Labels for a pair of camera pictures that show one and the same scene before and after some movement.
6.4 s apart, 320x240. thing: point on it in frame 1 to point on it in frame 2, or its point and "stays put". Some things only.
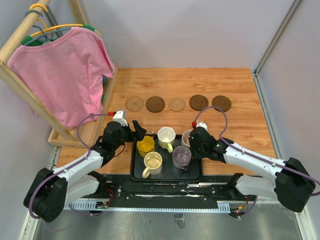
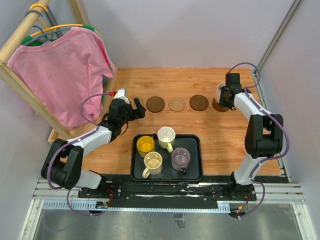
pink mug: [185, 138] to [218, 93]
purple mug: [181, 157] stays put
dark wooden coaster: [198, 102] stays put
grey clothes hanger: [45, 38] stays put
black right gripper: [195, 153] to [222, 103]
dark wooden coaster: [221, 102] stays put
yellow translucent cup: [146, 145] stays put
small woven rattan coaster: [176, 104] stays put
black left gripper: [140, 131] to [139, 113]
